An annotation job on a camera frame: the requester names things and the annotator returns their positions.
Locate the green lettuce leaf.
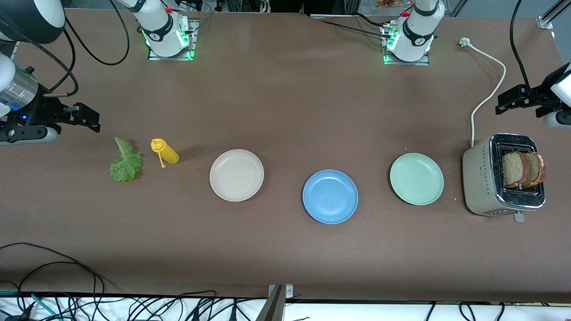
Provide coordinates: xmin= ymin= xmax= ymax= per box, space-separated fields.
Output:
xmin=108 ymin=137 xmax=143 ymax=182

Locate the brown bread slice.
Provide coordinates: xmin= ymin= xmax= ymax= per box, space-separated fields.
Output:
xmin=502 ymin=151 xmax=530 ymax=188
xmin=523 ymin=152 xmax=546 ymax=186

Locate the yellow squeeze bottle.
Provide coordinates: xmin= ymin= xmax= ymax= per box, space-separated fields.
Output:
xmin=151 ymin=138 xmax=180 ymax=169

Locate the green round plate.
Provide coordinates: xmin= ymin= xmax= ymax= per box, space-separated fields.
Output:
xmin=389 ymin=152 xmax=445 ymax=206

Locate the beige round plate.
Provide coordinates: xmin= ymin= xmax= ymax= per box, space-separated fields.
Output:
xmin=209 ymin=149 xmax=265 ymax=202

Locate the blue round plate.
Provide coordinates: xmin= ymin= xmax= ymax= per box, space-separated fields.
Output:
xmin=302 ymin=169 xmax=359 ymax=225

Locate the beige chrome toaster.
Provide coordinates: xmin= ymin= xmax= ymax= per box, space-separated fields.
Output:
xmin=462 ymin=133 xmax=547 ymax=223

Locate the dark aluminium bar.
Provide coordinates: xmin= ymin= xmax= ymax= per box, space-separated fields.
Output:
xmin=256 ymin=285 xmax=286 ymax=321

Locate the white toaster power cable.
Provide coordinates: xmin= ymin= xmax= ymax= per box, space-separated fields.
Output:
xmin=459 ymin=37 xmax=507 ymax=148

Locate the aluminium frame profile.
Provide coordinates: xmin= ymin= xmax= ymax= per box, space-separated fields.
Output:
xmin=537 ymin=0 xmax=571 ymax=30

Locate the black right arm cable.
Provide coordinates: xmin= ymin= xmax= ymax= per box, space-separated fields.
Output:
xmin=0 ymin=0 xmax=131 ymax=98

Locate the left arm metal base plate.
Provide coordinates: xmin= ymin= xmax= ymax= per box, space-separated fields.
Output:
xmin=381 ymin=22 xmax=431 ymax=66

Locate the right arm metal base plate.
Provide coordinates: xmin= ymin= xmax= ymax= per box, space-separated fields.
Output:
xmin=148 ymin=18 xmax=199 ymax=61

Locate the black looped cable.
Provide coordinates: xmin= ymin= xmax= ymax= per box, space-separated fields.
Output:
xmin=0 ymin=243 xmax=106 ymax=308

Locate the black cable on table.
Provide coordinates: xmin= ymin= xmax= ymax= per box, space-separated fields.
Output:
xmin=310 ymin=12 xmax=395 ymax=41

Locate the teal cable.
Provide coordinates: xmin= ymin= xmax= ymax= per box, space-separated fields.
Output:
xmin=0 ymin=290 xmax=58 ymax=321

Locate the grey metal bracket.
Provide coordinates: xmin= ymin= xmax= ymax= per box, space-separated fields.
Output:
xmin=268 ymin=284 xmax=294 ymax=299

